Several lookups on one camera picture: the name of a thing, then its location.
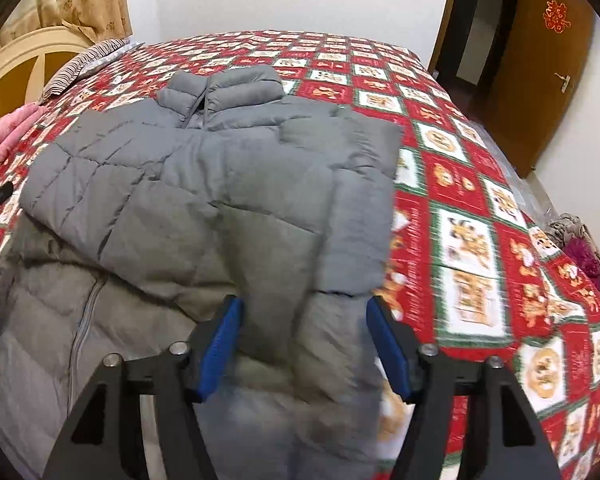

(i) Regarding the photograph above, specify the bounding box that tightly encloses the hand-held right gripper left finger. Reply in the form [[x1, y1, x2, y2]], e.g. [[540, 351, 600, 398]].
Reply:
[[42, 294, 245, 480]]

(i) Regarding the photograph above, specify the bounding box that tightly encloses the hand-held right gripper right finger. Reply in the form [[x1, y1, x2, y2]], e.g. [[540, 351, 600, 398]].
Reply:
[[365, 295, 563, 480]]

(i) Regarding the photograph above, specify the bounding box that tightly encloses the grey puffer jacket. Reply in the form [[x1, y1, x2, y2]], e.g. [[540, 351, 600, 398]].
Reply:
[[0, 65, 406, 480]]

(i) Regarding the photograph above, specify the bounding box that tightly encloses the pink quilt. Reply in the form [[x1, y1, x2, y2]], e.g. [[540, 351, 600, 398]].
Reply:
[[0, 102, 48, 173]]

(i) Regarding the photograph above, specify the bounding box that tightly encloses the cream wooden headboard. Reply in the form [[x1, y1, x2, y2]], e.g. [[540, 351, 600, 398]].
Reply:
[[0, 26, 93, 136]]

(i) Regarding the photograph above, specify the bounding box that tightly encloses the striped pillow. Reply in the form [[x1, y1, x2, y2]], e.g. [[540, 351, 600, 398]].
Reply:
[[42, 39, 146, 103]]

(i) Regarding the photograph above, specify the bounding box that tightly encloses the red printed blanket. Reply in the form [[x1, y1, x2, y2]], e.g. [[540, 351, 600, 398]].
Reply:
[[0, 30, 600, 480]]

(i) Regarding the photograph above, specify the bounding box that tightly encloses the magenta crumpled cloth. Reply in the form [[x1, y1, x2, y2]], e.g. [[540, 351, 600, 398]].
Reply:
[[565, 239, 600, 277]]

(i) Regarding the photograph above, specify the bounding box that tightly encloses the beige patterned curtain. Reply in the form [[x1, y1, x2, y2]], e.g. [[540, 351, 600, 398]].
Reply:
[[0, 0, 133, 48]]

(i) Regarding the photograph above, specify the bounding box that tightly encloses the brown wooden door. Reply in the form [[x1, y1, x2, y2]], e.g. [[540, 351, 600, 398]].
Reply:
[[482, 0, 596, 178]]

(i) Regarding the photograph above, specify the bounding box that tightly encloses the red paper door decoration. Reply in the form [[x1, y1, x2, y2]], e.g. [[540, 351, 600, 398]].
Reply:
[[542, 0, 572, 31]]

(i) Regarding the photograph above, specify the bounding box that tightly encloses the dark wooden door frame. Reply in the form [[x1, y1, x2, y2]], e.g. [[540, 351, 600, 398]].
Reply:
[[427, 0, 463, 75]]

